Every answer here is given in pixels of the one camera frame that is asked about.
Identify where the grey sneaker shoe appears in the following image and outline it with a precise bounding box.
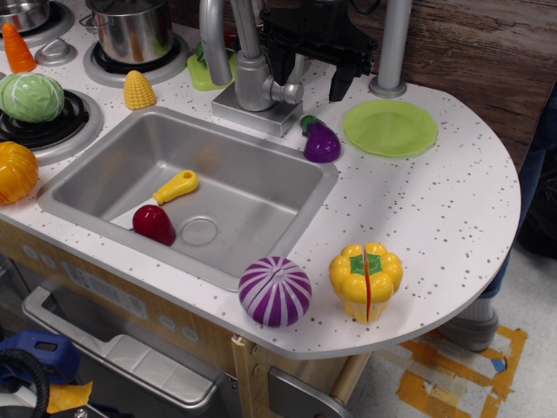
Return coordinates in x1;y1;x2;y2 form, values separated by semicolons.
437;298;499;352

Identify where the grey vertical support pole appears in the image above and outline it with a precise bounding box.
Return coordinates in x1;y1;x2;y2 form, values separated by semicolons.
369;0;413;98

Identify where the small green plastic dish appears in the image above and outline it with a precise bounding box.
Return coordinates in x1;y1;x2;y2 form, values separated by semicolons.
186;42;237;91

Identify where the purple toy eggplant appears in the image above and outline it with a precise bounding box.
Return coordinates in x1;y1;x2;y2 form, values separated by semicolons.
300;115;341;163

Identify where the yellow toy corn cob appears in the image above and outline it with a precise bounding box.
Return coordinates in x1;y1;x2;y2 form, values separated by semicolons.
124;70;157;111

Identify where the stove burner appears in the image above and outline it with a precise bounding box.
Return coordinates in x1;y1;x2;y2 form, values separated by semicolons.
83;35;189;88
1;90;104;166

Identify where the back right stove burner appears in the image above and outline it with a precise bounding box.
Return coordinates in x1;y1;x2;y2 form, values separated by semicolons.
83;35;189;88

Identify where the grey stove knob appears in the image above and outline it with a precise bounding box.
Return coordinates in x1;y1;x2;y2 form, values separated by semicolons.
34;37;77;67

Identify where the orange toy carrot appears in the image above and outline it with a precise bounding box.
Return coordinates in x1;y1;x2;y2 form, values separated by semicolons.
2;23;37;73

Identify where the purple striped toy onion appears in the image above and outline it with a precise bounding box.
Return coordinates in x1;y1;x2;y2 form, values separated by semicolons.
238;256;312;328

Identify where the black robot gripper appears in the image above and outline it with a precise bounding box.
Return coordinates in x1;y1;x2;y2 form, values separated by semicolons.
260;1;379;102

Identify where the silver toy faucet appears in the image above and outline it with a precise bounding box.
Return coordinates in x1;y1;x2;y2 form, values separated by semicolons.
199;0;304;137

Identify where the silver toy sink basin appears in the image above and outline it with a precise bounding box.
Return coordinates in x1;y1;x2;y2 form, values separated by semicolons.
37;106;338;291

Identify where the steel pot on burner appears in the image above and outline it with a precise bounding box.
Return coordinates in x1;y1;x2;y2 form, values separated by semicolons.
85;0;174;64

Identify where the grey oven door handle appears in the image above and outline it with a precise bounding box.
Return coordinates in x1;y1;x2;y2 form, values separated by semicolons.
23;287;241;417

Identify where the green plastic plate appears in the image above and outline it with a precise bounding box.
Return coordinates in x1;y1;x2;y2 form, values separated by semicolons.
343;99;438;158

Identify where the black cable loop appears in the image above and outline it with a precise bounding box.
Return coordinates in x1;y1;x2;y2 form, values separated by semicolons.
0;347;51;418

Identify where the orange toy pumpkin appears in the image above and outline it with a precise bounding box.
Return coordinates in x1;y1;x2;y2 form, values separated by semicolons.
1;141;38;205

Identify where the steel pot top left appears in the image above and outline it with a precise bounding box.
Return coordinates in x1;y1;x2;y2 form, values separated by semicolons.
1;0;50;32

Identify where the blue clamp tool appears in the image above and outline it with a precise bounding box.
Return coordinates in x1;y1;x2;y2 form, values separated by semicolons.
1;329;81;384

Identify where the yellow toy bell pepper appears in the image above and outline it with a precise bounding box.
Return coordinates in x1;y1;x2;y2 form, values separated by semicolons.
329;242;404;324

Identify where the dark red toy fruit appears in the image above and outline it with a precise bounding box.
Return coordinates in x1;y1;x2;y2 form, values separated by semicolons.
132;205;176;246

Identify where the yellow handled toy knife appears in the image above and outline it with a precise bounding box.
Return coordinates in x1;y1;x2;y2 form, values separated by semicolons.
111;170;199;230

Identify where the green toy cabbage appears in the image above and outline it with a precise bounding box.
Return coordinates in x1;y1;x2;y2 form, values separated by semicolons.
1;72;65;123

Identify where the front left stove burner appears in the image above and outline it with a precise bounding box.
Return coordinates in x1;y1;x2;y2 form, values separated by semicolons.
1;90;104;166

